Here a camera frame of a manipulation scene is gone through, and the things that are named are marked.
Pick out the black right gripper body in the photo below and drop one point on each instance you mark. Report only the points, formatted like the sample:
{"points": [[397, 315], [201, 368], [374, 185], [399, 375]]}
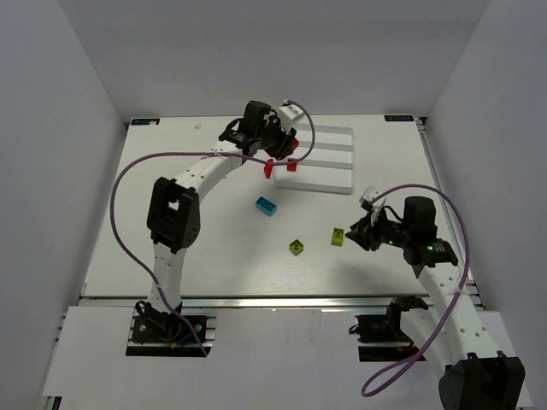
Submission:
{"points": [[368, 235]]}

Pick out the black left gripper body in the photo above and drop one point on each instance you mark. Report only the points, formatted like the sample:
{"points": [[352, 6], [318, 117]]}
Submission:
{"points": [[279, 143]]}

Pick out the red lego brick small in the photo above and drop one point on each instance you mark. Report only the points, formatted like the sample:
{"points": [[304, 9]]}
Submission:
{"points": [[292, 165]]}

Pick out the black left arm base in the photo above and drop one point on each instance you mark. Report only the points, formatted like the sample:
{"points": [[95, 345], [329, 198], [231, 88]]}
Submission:
{"points": [[152, 326]]}

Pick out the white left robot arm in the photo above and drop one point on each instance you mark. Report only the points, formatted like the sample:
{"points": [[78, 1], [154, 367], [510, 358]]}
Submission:
{"points": [[174, 217]]}

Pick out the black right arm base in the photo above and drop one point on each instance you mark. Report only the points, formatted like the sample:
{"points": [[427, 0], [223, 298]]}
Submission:
{"points": [[380, 326]]}

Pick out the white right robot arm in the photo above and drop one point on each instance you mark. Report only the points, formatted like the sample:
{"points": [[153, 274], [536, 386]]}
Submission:
{"points": [[473, 371]]}

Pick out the blue lego brick long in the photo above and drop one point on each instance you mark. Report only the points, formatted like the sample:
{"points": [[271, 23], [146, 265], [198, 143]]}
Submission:
{"points": [[267, 207]]}

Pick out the white three-compartment tray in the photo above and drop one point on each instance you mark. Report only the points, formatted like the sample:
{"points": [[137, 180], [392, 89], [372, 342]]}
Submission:
{"points": [[329, 167]]}

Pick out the green lego brick square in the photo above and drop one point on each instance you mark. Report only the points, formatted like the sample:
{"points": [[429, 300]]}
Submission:
{"points": [[296, 247]]}

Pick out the blue label right corner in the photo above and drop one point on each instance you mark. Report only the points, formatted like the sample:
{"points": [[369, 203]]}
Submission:
{"points": [[399, 118]]}

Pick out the blue label corner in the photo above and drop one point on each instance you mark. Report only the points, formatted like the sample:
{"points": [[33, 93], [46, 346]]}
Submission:
{"points": [[144, 122], [399, 118]]}

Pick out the blue label left corner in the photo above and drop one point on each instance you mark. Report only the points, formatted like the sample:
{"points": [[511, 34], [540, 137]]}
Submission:
{"points": [[144, 122]]}

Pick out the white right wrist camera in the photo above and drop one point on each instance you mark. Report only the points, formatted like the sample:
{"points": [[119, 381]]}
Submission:
{"points": [[369, 203]]}

